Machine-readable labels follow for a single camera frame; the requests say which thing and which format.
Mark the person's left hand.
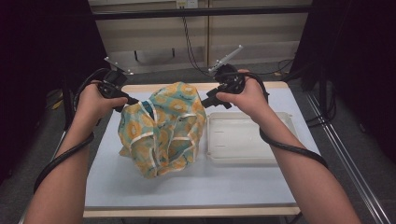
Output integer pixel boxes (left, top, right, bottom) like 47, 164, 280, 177
75, 81, 129, 125

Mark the fruit-print cloth bag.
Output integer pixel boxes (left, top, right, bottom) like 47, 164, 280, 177
117, 81, 208, 180

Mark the black horizontal bar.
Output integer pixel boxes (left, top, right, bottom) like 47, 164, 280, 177
92, 4, 312, 21

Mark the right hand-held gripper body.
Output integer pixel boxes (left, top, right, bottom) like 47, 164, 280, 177
207, 44, 248, 96

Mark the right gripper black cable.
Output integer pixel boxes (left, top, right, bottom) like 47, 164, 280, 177
214, 71, 330, 169

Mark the thin black floor cable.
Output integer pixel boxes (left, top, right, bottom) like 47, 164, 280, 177
248, 59, 295, 77

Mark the white wall socket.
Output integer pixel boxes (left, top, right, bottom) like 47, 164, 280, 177
176, 0, 199, 9

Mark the person's right hand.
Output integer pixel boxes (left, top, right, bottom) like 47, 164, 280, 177
216, 68, 270, 119

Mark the black hanging cable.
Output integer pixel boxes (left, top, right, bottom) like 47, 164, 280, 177
181, 15, 219, 78

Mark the white plastic tray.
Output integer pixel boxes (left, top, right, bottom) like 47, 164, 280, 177
205, 111, 297, 165

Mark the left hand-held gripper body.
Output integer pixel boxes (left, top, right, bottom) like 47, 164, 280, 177
96, 56, 134, 101

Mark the dark curtain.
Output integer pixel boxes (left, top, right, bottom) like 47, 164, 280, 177
292, 0, 396, 162
0, 0, 108, 185

